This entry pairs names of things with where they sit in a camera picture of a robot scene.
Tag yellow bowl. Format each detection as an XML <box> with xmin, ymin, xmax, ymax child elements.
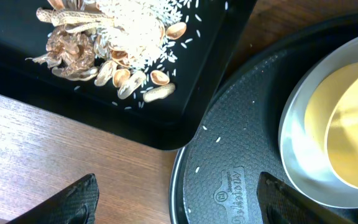
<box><xmin>304</xmin><ymin>62</ymin><xmax>358</xmax><ymax>189</ymax></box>

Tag round black serving tray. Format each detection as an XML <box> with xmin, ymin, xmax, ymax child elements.
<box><xmin>169</xmin><ymin>13</ymin><xmax>358</xmax><ymax>223</ymax></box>

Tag black rectangular tray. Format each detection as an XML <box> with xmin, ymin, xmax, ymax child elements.
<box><xmin>0</xmin><ymin>0</ymin><xmax>255</xmax><ymax>150</ymax></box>

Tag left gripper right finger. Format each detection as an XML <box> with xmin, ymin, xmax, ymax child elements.
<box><xmin>257</xmin><ymin>172</ymin><xmax>354</xmax><ymax>224</ymax></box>

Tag food scraps pile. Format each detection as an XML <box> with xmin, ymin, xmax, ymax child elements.
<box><xmin>25</xmin><ymin>0</ymin><xmax>229</xmax><ymax>110</ymax></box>

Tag grey plate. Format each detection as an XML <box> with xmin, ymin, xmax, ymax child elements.
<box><xmin>278</xmin><ymin>37</ymin><xmax>358</xmax><ymax>208</ymax></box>

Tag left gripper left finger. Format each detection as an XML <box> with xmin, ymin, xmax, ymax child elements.
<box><xmin>8</xmin><ymin>174</ymin><xmax>99</xmax><ymax>224</ymax></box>

